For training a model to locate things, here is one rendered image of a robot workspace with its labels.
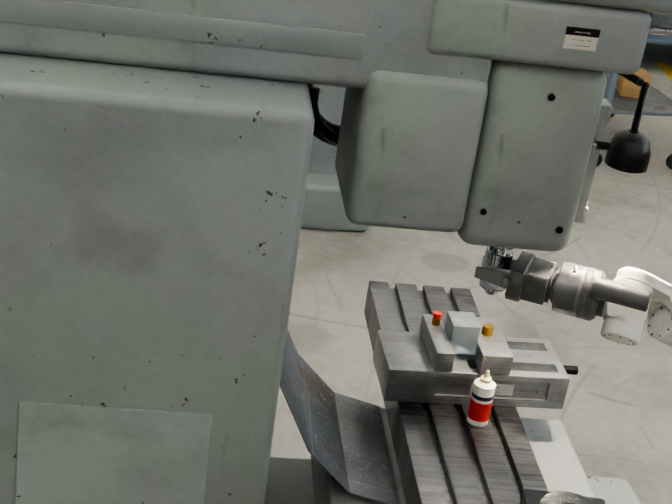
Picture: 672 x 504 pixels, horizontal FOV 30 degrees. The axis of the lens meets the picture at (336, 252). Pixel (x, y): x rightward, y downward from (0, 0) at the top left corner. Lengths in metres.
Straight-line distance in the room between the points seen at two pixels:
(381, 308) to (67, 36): 1.07
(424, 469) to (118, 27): 0.90
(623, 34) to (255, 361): 0.74
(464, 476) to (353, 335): 2.30
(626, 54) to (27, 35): 0.88
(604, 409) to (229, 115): 2.76
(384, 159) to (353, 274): 2.96
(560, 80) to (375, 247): 3.23
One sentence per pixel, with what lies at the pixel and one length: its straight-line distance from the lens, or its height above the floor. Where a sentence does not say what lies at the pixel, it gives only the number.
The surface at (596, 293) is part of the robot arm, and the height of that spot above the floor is 1.26.
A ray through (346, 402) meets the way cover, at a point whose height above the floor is 0.86.
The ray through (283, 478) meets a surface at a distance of 2.45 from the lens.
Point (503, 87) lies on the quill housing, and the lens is 1.95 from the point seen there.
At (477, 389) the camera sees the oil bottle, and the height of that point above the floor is 0.99.
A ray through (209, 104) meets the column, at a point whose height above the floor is 1.56.
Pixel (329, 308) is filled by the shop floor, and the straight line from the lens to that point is 4.61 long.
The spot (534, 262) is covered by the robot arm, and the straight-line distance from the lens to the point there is 2.18.
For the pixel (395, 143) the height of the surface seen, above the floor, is 1.49.
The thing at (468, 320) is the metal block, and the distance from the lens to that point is 2.38.
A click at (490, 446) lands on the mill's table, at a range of 2.29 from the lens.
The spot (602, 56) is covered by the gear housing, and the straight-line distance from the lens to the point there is 1.95.
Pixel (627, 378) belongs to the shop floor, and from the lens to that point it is 4.56.
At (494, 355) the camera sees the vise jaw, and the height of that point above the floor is 1.02.
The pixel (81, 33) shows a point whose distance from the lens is 1.87.
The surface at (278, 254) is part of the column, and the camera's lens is 1.86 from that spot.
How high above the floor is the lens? 2.14
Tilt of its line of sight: 25 degrees down
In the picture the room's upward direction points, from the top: 8 degrees clockwise
